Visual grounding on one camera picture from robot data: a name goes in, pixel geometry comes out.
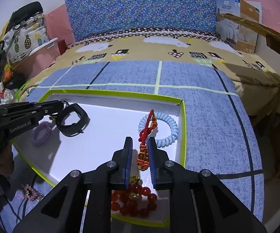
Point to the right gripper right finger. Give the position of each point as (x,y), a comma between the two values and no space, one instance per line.
(161,180)

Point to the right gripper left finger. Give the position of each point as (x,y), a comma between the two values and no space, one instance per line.
(120,178)

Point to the red knot tassel charm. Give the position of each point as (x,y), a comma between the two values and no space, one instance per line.
(145,127)

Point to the black wristband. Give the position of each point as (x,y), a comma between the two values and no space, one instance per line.
(72,120)

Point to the left hand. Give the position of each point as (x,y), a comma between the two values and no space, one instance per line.
(7,160)

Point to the colourful clutter pile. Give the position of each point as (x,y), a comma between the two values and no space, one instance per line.
(11,83)

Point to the green shallow tray box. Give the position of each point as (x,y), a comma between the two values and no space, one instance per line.
(114,115)

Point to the blue checked bed cover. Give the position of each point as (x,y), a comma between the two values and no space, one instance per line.
(219,133)

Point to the pink storage box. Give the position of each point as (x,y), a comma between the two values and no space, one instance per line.
(39,59)

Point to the pineapple print fabric bag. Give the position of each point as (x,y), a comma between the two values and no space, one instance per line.
(23,38)

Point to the black bag on top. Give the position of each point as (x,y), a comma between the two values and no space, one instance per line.
(25,12)

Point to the beige patterned bed sheet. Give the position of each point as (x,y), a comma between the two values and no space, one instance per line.
(142,44)

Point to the blue floral headboard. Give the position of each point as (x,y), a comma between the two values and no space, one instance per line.
(88,17)

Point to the cardboard bedding box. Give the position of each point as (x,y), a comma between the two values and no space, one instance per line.
(237,36)

